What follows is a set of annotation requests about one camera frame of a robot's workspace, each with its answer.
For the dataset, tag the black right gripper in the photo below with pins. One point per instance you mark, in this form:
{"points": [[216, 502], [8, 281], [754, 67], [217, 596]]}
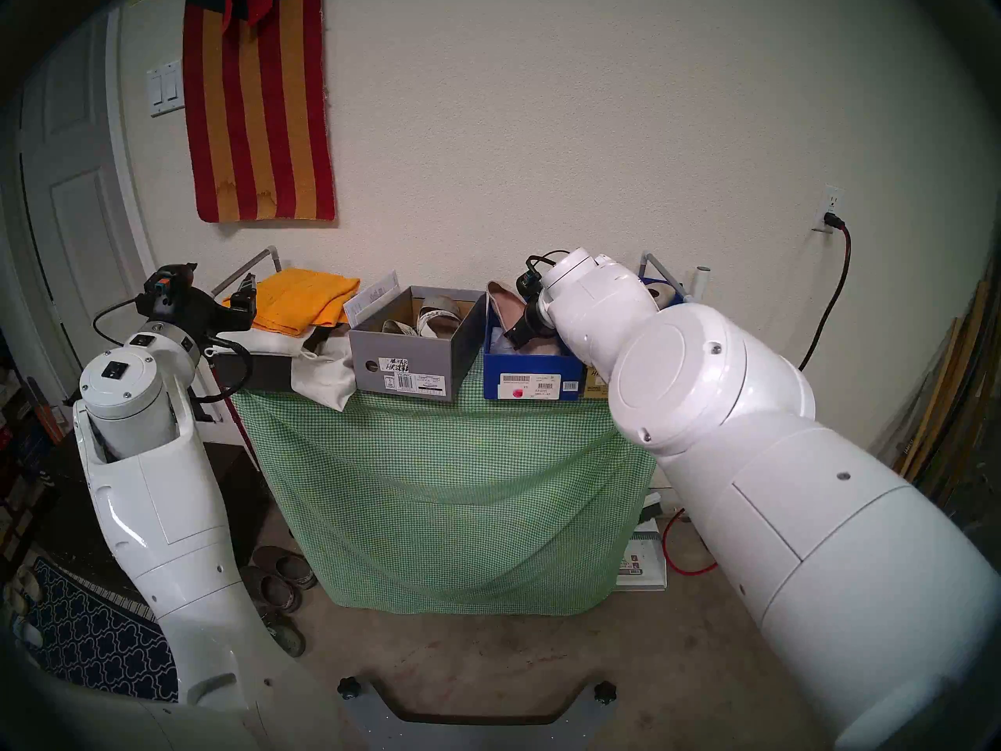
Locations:
{"points": [[536, 323]]}

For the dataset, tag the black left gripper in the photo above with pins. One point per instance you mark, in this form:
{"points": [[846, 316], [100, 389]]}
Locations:
{"points": [[199, 310]]}

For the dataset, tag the beige ballet shoe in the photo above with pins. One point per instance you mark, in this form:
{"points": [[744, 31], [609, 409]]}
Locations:
{"points": [[504, 303], [665, 294]]}

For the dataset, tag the silver snake-print platform sandal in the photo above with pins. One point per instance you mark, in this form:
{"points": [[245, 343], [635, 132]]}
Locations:
{"points": [[434, 315], [395, 327]]}

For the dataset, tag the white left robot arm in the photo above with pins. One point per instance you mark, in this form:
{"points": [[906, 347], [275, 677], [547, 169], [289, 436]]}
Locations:
{"points": [[164, 507]]}

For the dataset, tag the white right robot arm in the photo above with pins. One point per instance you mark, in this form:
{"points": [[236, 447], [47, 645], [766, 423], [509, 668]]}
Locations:
{"points": [[782, 460]]}

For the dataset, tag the open blue shoe box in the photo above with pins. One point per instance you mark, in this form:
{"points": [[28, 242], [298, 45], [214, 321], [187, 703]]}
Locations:
{"points": [[532, 378]]}

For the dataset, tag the tan gold shoe box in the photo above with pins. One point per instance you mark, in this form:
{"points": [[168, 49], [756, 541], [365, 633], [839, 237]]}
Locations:
{"points": [[594, 386]]}

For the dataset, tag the white printed box lid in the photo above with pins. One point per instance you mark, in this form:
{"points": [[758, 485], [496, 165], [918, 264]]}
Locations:
{"points": [[369, 300]]}

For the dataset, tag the grey cardboard shoe box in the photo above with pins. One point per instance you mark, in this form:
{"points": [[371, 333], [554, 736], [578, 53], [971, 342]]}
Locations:
{"points": [[414, 358]]}

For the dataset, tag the brown clog shoe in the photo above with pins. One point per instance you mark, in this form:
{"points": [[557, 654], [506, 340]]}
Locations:
{"points": [[280, 593], [288, 567]]}

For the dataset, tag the folded orange cloth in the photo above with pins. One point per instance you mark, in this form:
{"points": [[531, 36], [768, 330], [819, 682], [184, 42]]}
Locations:
{"points": [[305, 300]]}

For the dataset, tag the folded white cloth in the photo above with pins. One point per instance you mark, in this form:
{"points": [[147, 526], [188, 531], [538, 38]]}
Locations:
{"points": [[270, 372]]}

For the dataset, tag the thin red cane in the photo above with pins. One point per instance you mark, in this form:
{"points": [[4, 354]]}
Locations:
{"points": [[245, 436]]}

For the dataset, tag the red orange striped flag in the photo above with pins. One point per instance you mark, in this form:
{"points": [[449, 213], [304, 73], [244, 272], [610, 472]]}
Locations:
{"points": [[258, 116]]}

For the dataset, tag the dark brown wooden chest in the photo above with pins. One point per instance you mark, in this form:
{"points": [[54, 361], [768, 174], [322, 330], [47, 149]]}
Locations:
{"points": [[246, 483]]}

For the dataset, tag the green checked tablecloth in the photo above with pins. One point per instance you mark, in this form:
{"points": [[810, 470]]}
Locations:
{"points": [[446, 491]]}

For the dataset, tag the white panel door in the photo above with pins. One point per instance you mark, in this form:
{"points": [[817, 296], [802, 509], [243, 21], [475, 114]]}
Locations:
{"points": [[78, 170]]}

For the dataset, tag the white floor device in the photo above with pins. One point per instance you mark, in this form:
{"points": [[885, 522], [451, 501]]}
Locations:
{"points": [[643, 562]]}

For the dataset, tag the cluttered storage shelf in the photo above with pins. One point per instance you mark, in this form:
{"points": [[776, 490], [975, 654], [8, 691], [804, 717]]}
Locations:
{"points": [[23, 460]]}

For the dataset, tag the dark olive sandal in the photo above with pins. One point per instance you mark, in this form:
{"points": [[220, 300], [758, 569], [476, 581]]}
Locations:
{"points": [[291, 640]]}

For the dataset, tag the white slipper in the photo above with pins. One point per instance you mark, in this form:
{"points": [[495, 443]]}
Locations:
{"points": [[23, 585], [27, 632]]}

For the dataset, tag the black base knob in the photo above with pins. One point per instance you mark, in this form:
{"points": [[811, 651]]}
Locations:
{"points": [[604, 692], [349, 688]]}

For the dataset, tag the navy patterned rug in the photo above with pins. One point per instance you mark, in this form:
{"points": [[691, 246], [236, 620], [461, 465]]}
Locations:
{"points": [[86, 640]]}

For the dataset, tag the leaning wooden boards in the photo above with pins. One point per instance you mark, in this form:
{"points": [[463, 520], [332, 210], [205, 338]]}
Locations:
{"points": [[954, 389]]}

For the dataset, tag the white double light switch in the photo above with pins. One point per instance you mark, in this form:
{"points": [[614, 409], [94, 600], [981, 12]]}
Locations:
{"points": [[166, 90]]}

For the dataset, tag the white wall outlet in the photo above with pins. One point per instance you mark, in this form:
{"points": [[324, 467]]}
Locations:
{"points": [[827, 206]]}

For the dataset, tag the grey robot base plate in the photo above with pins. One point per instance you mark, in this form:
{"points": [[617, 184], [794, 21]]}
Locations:
{"points": [[477, 738]]}

